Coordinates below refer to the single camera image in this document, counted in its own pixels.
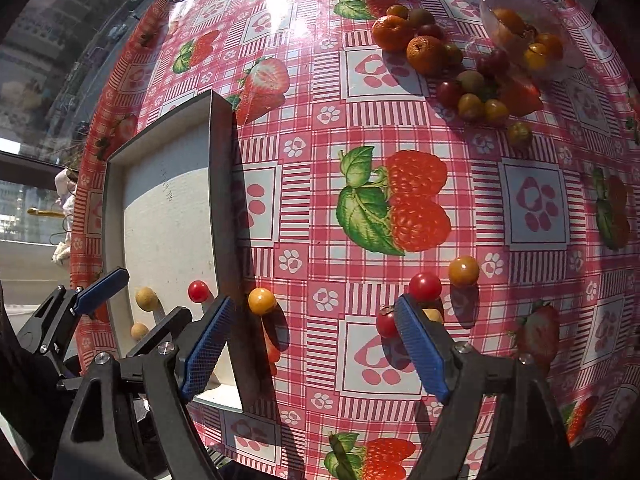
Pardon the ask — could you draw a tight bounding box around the white fluffy object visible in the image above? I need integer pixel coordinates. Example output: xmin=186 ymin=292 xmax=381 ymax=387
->
xmin=52 ymin=167 xmax=77 ymax=222

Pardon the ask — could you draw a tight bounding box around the clear plastic container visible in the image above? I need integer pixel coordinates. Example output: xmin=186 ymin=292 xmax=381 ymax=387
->
xmin=479 ymin=0 xmax=587 ymax=84

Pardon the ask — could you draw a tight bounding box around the pile of cherry tomatoes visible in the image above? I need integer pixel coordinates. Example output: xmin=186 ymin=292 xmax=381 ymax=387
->
xmin=386 ymin=4 xmax=566 ymax=150

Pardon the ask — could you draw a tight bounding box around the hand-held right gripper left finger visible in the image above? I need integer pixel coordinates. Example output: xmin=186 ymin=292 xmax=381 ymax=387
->
xmin=52 ymin=295 xmax=236 ymax=480

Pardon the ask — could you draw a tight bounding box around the large red tomato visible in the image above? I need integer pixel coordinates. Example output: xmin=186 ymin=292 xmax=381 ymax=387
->
xmin=497 ymin=77 xmax=545 ymax=117

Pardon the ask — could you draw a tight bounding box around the grey rectangular tray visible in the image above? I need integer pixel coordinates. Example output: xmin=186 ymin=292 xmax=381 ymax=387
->
xmin=101 ymin=90 xmax=262 ymax=414

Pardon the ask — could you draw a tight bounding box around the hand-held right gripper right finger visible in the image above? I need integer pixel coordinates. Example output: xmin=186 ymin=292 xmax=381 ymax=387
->
xmin=394 ymin=294 xmax=573 ymax=480

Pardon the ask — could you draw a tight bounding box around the red checked printed tablecloth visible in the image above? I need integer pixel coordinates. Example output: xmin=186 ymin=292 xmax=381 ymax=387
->
xmin=69 ymin=0 xmax=640 ymax=480

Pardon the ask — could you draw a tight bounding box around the orange tangerine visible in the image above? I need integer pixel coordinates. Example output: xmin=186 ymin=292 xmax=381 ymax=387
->
xmin=489 ymin=7 xmax=528 ymax=46
xmin=405 ymin=35 xmax=449 ymax=76
xmin=371 ymin=14 xmax=416 ymax=53

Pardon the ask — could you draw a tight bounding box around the orange cherry tomato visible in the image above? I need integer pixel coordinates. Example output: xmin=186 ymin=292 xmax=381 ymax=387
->
xmin=447 ymin=255 xmax=481 ymax=288

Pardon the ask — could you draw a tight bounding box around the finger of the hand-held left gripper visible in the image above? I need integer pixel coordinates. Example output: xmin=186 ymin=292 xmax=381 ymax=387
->
xmin=122 ymin=305 xmax=194 ymax=361
xmin=17 ymin=267 xmax=130 ymax=378

